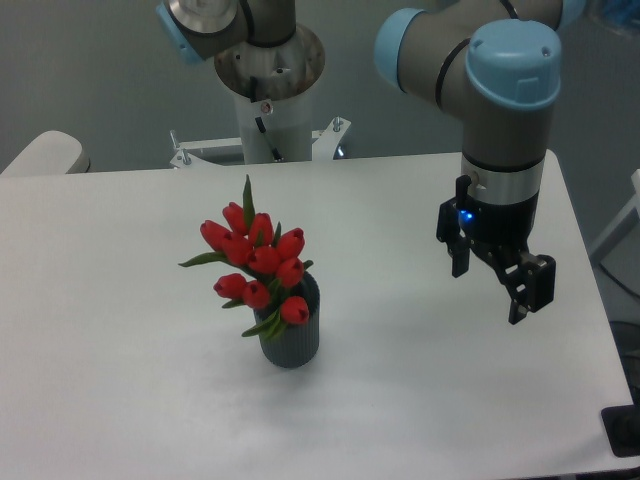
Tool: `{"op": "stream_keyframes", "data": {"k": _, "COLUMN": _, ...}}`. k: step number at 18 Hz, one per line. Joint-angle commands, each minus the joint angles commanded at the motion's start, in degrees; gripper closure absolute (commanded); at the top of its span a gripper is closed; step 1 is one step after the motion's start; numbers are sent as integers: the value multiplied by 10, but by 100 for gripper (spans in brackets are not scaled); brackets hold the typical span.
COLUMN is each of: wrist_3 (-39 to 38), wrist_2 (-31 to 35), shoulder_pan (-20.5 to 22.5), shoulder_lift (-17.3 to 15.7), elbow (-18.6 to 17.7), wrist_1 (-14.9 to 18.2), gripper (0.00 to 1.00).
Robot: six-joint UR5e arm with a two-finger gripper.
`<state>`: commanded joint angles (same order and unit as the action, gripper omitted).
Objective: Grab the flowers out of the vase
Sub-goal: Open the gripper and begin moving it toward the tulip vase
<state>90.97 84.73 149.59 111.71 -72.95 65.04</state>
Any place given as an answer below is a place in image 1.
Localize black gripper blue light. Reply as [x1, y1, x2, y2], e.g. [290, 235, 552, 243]
[436, 175, 556, 325]

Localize red tulip bouquet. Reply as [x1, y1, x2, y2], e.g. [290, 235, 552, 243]
[179, 178, 313, 340]

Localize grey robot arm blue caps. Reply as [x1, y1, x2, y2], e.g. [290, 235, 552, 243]
[156, 1, 584, 323]

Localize dark grey ribbed vase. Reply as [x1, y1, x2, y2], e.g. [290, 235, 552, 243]
[253, 273, 320, 368]

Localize black box at table edge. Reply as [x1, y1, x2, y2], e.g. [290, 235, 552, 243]
[601, 405, 639, 458]

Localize blue object top right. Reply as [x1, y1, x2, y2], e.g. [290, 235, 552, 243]
[588, 0, 639, 36]

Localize white furniture frame right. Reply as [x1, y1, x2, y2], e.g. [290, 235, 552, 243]
[588, 170, 639, 265]

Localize white pedestal base frame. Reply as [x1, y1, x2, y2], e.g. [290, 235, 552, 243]
[170, 116, 351, 168]

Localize black pedestal cable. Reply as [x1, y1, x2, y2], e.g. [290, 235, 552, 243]
[254, 116, 285, 163]

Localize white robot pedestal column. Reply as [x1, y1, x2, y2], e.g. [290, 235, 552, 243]
[232, 92, 312, 164]

